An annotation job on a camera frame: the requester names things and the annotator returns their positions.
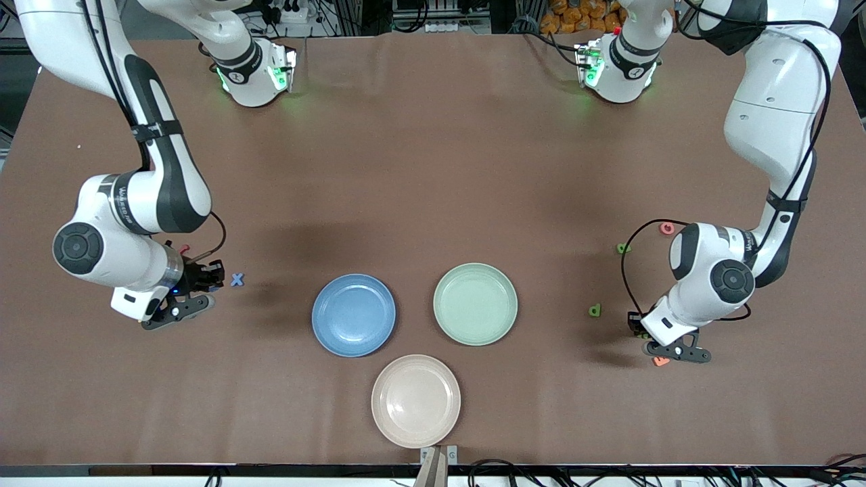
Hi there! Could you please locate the blue plate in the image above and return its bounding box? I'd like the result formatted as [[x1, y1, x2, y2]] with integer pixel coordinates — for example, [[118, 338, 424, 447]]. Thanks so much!
[[311, 273, 397, 358]]

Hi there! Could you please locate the green plate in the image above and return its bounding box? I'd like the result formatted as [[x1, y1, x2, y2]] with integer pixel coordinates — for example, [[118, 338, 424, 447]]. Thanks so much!
[[433, 262, 519, 347]]

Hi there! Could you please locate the pink beige plate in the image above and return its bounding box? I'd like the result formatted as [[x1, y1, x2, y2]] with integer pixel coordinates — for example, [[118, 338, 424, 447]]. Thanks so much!
[[371, 354, 462, 449]]

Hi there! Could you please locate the table cover sheet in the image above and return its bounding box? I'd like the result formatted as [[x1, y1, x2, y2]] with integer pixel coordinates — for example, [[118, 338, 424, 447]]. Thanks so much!
[[0, 30, 866, 467]]

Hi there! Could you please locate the heap of orange objects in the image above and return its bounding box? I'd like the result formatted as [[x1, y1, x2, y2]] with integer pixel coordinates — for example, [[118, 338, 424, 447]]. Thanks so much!
[[540, 0, 626, 36]]

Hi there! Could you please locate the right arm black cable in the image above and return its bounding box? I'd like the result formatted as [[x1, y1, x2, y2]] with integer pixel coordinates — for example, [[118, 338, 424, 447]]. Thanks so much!
[[80, 0, 227, 264]]

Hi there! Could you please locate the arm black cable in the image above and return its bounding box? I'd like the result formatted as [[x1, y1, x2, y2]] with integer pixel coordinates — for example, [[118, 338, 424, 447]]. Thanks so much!
[[620, 0, 834, 322], [80, 0, 227, 264]]

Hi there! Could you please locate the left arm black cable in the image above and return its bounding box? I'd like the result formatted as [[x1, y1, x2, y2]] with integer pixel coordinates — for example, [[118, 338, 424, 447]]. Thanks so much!
[[620, 0, 834, 322]]

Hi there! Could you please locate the black table edge rail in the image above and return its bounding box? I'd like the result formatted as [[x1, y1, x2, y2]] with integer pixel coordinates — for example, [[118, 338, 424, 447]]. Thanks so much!
[[0, 463, 866, 478]]

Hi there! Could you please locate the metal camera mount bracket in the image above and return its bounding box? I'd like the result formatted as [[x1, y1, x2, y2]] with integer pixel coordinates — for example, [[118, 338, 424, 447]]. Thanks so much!
[[414, 444, 459, 487]]

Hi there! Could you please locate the aluminium frame profile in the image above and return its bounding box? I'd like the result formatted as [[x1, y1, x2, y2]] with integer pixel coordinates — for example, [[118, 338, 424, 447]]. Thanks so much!
[[335, 0, 369, 36]]

